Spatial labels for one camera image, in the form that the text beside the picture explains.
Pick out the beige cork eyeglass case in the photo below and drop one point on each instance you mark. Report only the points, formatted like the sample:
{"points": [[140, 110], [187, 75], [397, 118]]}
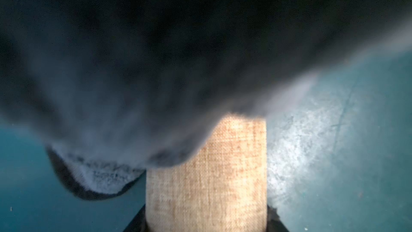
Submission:
{"points": [[222, 189]]}

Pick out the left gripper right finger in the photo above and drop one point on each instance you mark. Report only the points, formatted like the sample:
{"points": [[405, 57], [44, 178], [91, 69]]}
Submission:
{"points": [[274, 224]]}

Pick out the grey green microfibre cloth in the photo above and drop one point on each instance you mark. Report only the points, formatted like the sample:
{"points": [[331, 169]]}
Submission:
{"points": [[116, 87]]}

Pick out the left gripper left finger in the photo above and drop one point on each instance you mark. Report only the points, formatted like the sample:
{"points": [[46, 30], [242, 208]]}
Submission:
{"points": [[138, 223]]}

